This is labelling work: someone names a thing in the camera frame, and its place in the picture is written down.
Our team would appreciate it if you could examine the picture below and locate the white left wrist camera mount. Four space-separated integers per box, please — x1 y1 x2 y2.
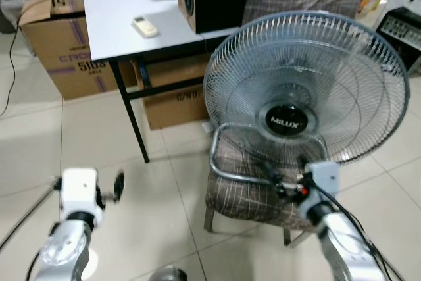
58 168 107 226

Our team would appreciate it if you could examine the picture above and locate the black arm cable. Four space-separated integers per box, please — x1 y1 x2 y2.
0 182 60 250
306 182 403 281

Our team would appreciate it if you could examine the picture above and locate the plaid chair holding fan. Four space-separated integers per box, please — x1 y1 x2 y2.
204 0 369 247

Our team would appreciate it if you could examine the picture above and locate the grey Milux electric fan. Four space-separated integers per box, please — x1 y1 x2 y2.
203 10 410 168

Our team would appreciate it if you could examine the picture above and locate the large printed cardboard box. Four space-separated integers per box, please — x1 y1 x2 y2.
18 0 140 101

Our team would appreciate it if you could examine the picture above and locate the plain brown cardboard box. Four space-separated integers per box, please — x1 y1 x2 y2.
134 54 214 130

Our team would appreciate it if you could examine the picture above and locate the yellow snack packet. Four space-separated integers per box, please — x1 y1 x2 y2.
355 0 385 15

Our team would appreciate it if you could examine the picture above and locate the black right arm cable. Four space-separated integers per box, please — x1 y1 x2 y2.
306 182 403 281

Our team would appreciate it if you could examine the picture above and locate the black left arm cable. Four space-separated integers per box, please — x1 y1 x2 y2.
0 182 60 250

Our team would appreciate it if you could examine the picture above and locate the white table black frame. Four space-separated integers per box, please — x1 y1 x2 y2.
79 0 389 163

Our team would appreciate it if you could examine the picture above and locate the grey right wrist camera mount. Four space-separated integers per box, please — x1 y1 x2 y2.
299 161 340 219

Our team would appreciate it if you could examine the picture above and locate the grey left robot leg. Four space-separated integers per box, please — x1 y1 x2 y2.
150 266 188 281

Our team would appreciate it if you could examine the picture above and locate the thin black floor cable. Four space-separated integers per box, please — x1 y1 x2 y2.
0 28 20 118

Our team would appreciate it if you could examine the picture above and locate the white remote control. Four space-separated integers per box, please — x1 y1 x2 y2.
131 16 160 39

